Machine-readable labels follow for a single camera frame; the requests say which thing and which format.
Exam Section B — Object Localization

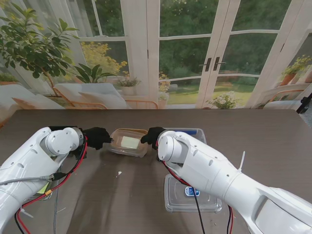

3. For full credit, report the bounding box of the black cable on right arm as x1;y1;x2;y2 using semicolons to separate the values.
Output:
194;192;205;234

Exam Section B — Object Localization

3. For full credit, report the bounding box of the white cable tie arm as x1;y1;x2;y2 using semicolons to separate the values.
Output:
20;207;34;219
237;151;246;175

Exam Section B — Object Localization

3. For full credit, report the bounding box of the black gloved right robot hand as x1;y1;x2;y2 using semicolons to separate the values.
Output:
140;126;166;150

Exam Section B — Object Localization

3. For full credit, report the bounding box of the clear lid with green label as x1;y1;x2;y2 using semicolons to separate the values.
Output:
24;181;53;201

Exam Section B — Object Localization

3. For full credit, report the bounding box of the printed garden backdrop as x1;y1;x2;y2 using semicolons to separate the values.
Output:
0;0;312;111

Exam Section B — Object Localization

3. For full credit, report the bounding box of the thin grey wire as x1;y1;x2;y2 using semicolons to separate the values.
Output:
53;186;59;234

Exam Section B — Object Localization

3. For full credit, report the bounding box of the clear lid with white label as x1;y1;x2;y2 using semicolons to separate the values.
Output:
107;128;149;157

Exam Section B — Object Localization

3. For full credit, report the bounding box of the grey cable with black plug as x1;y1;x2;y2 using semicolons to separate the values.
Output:
0;173;68;186

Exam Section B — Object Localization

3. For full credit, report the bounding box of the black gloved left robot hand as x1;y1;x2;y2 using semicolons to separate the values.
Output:
81;126;115;151

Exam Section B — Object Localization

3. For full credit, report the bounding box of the red cable on right arm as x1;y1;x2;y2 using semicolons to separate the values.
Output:
163;160;234;234

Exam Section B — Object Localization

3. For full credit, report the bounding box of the white cable tie right arm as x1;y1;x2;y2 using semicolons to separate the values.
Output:
237;151;246;175

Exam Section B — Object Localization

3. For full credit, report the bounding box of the clear box with blue clips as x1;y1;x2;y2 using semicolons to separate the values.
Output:
168;128;207;144

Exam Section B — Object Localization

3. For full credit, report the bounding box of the brown kraft paper container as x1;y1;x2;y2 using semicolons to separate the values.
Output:
110;128;149;157

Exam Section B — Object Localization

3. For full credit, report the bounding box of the clear lid with blue label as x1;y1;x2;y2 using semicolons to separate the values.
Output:
164;174;223;213

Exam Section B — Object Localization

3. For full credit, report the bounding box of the black tripod stand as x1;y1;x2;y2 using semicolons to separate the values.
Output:
296;96;312;115

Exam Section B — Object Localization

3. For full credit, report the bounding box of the white cable tie left arm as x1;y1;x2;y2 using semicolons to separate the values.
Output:
20;207;34;219

